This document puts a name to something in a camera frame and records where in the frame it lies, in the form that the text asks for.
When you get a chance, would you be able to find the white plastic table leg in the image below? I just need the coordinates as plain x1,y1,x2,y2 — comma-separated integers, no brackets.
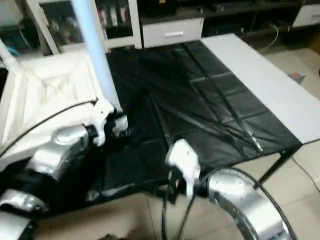
71,0,123,113
0,39,22,73

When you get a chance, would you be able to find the white plastic table top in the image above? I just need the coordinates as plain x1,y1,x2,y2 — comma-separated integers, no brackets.
0,50,126,173

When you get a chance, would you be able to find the black work mat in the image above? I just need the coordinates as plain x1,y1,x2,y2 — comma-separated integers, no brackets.
0,40,303,221

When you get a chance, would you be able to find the black metal bench leg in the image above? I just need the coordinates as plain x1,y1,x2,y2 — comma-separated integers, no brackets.
259,147,301,183

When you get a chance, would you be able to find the white drawer unit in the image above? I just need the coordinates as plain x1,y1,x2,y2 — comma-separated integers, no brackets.
141,17,206,49

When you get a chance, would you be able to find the white glass door cabinet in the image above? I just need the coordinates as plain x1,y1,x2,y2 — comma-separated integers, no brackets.
25,0,143,55

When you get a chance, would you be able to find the white flat board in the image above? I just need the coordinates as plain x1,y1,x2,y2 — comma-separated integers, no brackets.
200,32,320,146

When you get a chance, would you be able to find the small grey floor box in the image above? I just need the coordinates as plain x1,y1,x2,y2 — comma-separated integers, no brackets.
290,71,307,84

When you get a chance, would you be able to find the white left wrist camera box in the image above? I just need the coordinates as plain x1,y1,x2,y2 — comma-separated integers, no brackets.
89,99,128,147

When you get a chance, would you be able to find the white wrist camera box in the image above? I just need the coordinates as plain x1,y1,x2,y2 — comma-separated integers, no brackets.
165,139,202,197
89,99,128,147

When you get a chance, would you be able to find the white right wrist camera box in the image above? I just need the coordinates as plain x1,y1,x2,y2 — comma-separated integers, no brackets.
165,139,202,197

